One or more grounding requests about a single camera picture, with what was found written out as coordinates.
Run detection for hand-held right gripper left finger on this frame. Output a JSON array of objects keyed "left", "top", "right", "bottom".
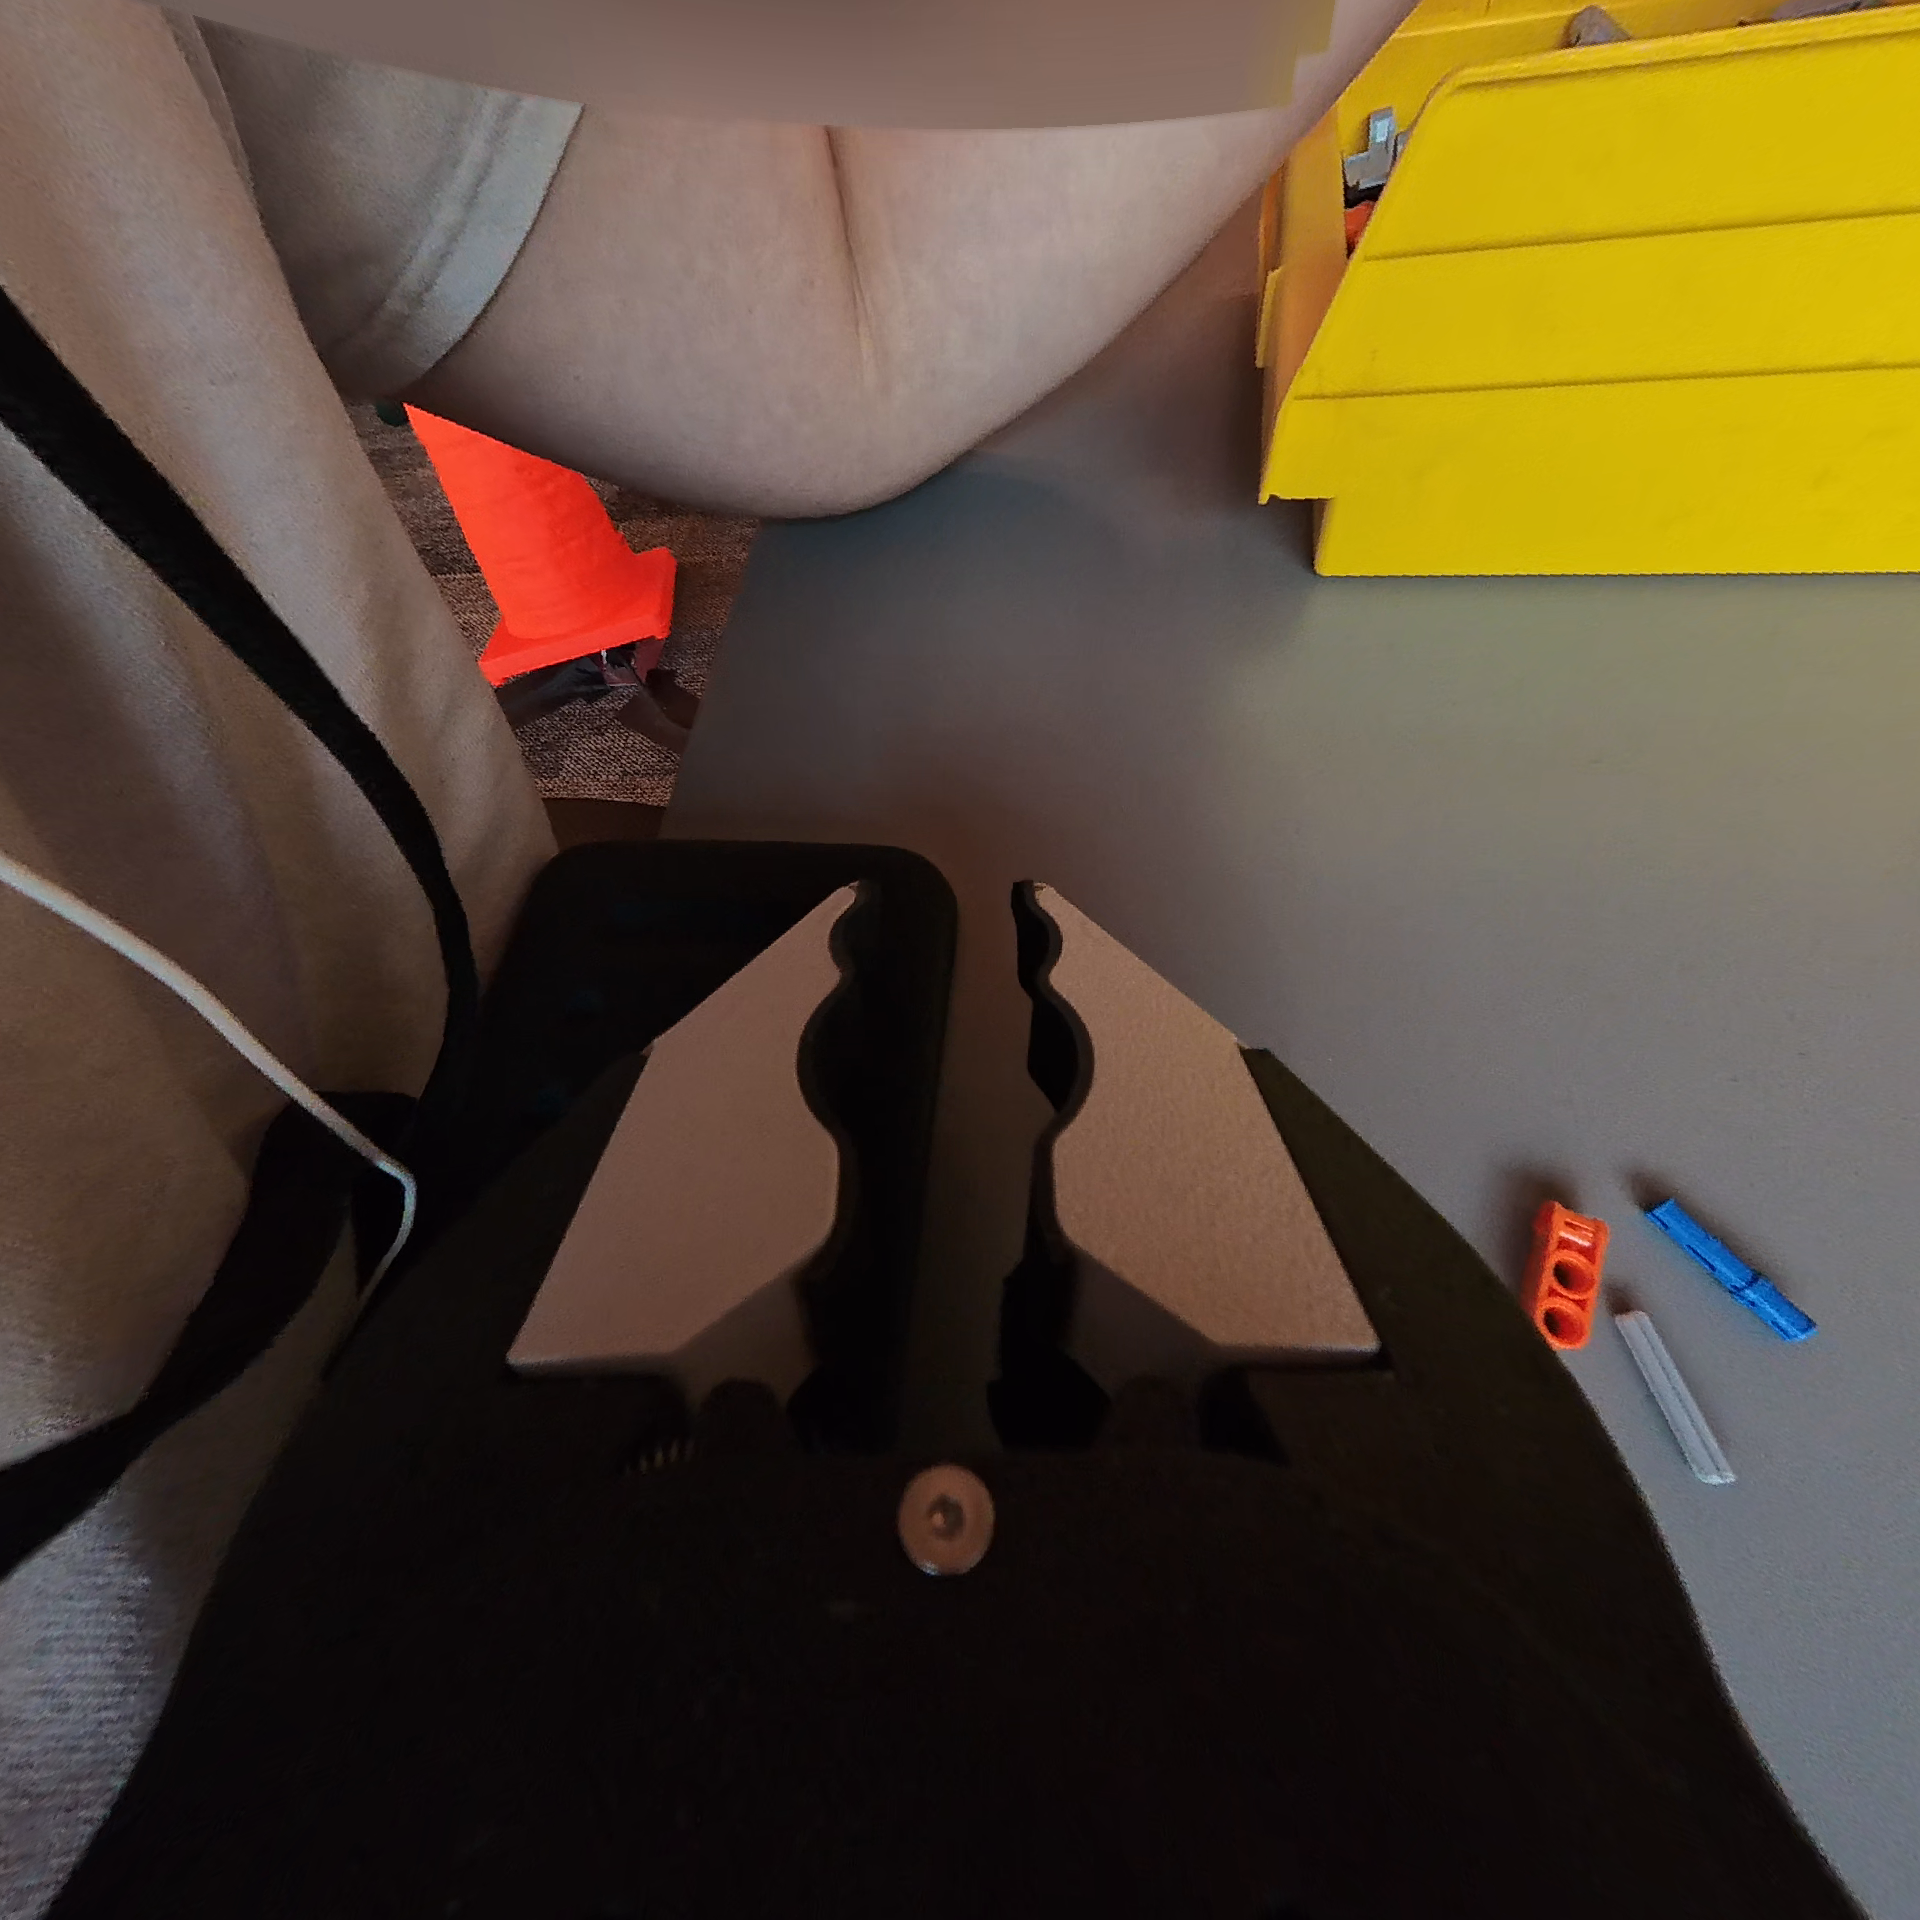
[{"left": 508, "top": 883, "right": 876, "bottom": 1384}]

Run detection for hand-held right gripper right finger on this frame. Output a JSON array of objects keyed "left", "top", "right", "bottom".
[{"left": 1008, "top": 880, "right": 1385, "bottom": 1383}]

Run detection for small orange toy beam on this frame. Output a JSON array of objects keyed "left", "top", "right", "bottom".
[{"left": 1520, "top": 1198, "right": 1610, "bottom": 1353}]

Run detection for light grey toy axle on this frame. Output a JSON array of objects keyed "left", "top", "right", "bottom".
[{"left": 1610, "top": 1307, "right": 1738, "bottom": 1487}]

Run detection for blue toy pin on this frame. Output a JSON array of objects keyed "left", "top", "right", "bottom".
[{"left": 1640, "top": 1195, "right": 1817, "bottom": 1344}]

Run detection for yellow plastic bin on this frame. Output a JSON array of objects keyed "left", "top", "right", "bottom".
[{"left": 1254, "top": 0, "right": 1920, "bottom": 580}]

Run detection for pile of toy building parts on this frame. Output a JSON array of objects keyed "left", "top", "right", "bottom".
[{"left": 1340, "top": 0, "right": 1893, "bottom": 253}]

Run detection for person's left forearm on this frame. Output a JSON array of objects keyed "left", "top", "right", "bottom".
[{"left": 822, "top": 59, "right": 1327, "bottom": 521}]

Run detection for black studded foam mat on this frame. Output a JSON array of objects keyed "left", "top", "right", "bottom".
[{"left": 441, "top": 839, "right": 964, "bottom": 1448}]

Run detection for black tripod legs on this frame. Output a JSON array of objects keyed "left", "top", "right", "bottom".
[{"left": 495, "top": 643, "right": 701, "bottom": 755}]

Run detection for orange traffic cone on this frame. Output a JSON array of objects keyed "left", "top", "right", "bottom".
[{"left": 400, "top": 401, "right": 681, "bottom": 687}]

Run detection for light grey shirt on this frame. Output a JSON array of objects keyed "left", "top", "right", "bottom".
[{"left": 0, "top": 0, "right": 586, "bottom": 1920}]

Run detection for thin white cord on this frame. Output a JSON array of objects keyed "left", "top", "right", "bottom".
[{"left": 0, "top": 853, "right": 422, "bottom": 1296}]

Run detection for black lanyard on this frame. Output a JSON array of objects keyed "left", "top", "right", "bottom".
[{"left": 0, "top": 287, "right": 484, "bottom": 1579}]

